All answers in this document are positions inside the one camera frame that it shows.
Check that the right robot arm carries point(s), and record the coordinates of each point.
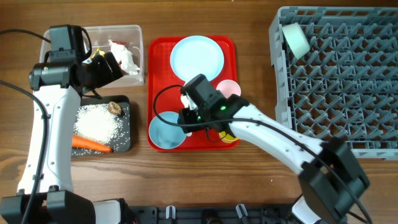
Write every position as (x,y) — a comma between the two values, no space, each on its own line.
(330,177)

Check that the green bowl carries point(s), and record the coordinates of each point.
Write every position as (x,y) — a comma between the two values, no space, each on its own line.
(296,40)

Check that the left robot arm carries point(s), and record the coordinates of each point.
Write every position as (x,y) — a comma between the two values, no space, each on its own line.
(45,193)

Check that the light blue bowl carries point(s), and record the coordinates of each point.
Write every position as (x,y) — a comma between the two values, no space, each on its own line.
(165,136)

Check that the red snack wrapper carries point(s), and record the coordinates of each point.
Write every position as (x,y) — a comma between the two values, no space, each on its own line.
(120,43)

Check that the red serving tray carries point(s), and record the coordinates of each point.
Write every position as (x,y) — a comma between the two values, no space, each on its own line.
(160,75)

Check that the brown food lump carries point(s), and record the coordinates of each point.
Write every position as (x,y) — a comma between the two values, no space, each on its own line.
(114,108)

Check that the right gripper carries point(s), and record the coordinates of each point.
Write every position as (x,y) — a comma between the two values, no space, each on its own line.
(188,124)

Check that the orange carrot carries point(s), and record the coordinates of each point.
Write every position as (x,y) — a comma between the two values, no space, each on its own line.
(81,142)

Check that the yellow cup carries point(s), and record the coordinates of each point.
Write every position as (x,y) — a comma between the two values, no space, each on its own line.
(225,137)

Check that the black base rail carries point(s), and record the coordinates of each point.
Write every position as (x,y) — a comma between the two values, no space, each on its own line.
(269,214)

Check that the light blue plate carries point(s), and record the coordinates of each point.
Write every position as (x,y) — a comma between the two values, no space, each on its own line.
(196,55)

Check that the clear plastic bin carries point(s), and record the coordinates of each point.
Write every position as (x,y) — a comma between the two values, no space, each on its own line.
(98,36)

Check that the white rice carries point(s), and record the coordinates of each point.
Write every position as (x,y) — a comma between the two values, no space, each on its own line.
(102,128)

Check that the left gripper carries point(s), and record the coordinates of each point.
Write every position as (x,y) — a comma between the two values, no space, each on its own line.
(106,76)

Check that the white napkin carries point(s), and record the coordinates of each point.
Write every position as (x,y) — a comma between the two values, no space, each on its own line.
(124,58)

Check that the yellow snack wrapper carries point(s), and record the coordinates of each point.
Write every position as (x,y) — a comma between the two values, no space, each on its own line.
(98,51)

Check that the black waste tray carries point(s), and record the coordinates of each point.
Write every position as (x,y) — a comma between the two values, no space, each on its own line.
(96,123)

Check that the pink cup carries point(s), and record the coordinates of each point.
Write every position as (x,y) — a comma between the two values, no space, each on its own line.
(228,88)

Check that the grey dishwasher rack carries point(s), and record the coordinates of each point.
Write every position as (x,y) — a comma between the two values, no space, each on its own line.
(346,85)

